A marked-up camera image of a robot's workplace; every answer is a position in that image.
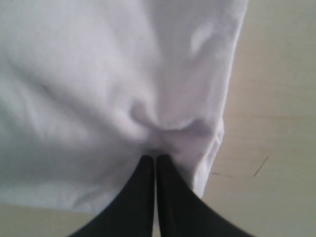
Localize white t-shirt red print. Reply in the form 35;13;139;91
0;0;248;213

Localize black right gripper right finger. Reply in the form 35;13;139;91
157;155;249;237

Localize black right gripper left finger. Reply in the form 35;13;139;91
71;156;155;237

